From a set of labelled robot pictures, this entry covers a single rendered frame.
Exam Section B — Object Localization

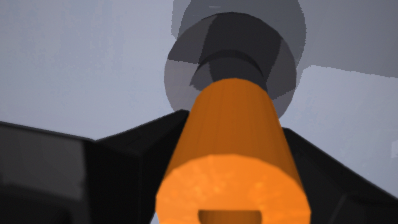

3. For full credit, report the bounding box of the orange knob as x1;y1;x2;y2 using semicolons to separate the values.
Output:
156;78;311;224

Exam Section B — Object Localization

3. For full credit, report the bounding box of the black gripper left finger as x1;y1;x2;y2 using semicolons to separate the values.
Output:
0;109;190;224

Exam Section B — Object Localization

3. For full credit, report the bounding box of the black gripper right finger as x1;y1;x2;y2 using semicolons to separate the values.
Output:
282;127;398;224

